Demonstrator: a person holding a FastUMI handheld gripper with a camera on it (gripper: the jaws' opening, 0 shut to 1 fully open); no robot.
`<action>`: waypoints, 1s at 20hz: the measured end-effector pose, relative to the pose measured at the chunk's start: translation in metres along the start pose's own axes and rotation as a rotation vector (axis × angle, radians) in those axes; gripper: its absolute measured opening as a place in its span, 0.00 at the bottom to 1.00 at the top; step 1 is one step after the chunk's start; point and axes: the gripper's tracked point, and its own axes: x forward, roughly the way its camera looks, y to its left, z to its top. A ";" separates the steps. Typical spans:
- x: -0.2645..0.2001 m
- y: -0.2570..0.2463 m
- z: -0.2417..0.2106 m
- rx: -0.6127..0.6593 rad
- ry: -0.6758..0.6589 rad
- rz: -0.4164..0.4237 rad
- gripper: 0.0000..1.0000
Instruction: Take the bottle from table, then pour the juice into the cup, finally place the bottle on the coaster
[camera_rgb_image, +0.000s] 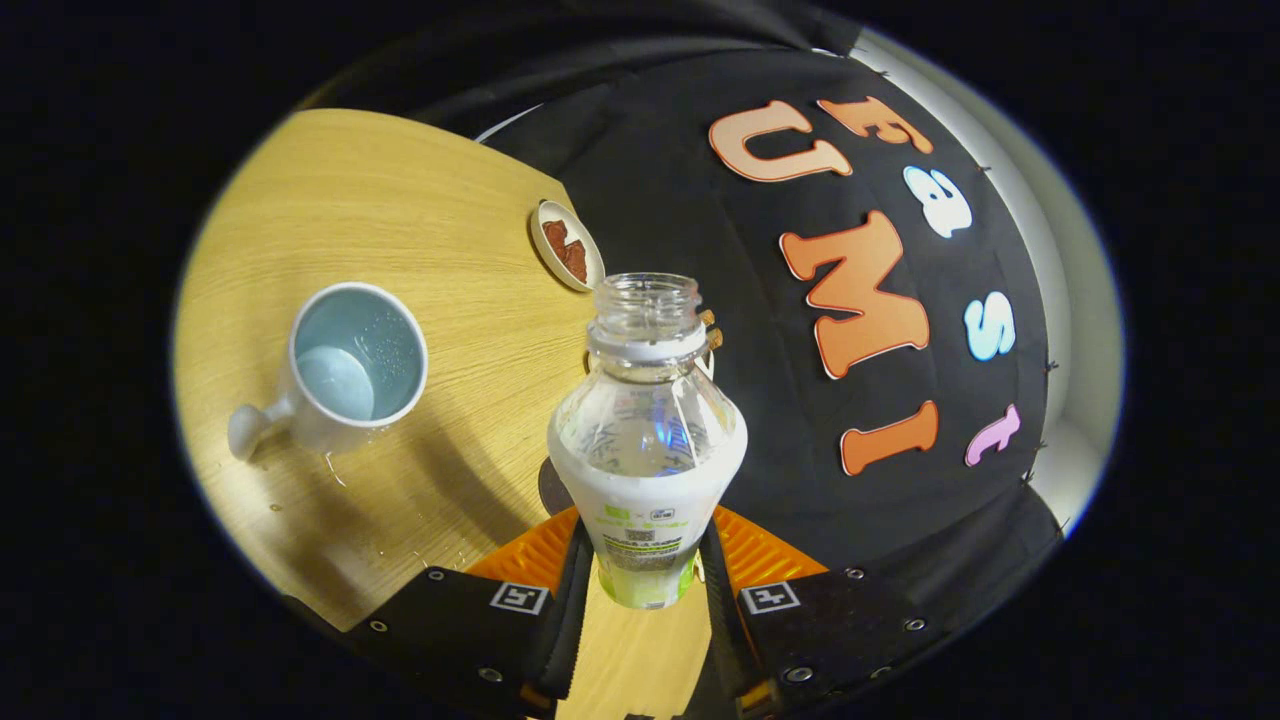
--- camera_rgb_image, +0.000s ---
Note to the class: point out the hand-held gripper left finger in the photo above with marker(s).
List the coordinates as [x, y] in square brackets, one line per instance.
[572, 620]

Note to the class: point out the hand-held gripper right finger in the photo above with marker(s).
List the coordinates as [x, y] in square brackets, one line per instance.
[722, 620]

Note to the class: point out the dark round coaster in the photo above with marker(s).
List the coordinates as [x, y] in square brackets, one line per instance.
[553, 490]

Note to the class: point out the clear plastic juice bottle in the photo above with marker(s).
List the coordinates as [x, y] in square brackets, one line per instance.
[645, 470]

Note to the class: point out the white ceramic cup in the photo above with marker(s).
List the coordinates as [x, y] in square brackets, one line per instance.
[350, 370]

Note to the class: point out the white toaster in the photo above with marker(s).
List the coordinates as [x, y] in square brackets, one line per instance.
[709, 362]

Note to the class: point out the round white plate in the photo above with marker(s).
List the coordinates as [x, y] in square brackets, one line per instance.
[590, 265]

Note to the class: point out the red meat piece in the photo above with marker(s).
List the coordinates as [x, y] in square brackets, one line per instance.
[555, 235]
[575, 262]

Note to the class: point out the wooden table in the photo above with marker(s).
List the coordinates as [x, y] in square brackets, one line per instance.
[420, 200]

